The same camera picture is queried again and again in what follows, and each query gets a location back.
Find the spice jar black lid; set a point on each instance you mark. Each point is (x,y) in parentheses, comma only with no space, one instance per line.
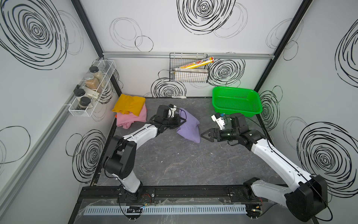
(95,71)
(83,103)
(79,93)

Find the grey box in wire basket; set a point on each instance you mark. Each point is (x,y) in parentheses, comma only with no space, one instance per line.
(190,75)

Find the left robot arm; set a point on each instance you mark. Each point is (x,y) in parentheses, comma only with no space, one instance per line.
(119,158)

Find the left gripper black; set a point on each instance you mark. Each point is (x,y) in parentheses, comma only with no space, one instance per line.
(176,122)

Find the yellow foil roll box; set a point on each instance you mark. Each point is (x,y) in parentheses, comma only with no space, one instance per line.
(198,64)

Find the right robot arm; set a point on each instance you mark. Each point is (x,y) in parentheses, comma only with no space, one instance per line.
(304,195)

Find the spice jar tan contents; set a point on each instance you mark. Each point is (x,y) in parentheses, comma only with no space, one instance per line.
(91,82)

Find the green plastic basket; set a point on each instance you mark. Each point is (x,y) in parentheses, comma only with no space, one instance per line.
(230,100)

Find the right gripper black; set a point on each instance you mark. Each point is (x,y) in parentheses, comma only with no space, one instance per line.
(210,132)

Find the purple t-shirt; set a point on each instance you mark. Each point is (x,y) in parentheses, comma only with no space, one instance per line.
(190,129)

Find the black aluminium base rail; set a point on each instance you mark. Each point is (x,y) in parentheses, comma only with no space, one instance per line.
(157,194)

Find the spice jar black lid far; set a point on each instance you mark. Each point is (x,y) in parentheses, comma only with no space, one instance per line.
(95,71)

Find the white slotted cable duct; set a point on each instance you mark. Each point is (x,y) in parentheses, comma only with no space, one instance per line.
(166,210)

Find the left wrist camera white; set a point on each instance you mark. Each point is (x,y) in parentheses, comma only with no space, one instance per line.
(172,110)

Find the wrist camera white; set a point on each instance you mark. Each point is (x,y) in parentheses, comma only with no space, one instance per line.
(172,110)
(220,121)

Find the folded yellow t-shirt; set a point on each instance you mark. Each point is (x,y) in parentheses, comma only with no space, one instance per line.
(129,104)

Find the white wire spice shelf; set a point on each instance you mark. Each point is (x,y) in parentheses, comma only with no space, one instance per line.
(94,94)

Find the spice jar black lid middle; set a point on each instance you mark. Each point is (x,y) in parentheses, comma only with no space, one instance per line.
(79,93)

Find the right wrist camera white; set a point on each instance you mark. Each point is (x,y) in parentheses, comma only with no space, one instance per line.
(220,121)

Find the black wire wall basket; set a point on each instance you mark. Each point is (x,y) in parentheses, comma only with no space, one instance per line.
(179,59)

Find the spice jar black lid near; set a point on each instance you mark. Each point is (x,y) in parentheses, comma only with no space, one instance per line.
(83,103)

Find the folded pink t-shirt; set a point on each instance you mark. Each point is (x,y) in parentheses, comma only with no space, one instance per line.
(126,120)

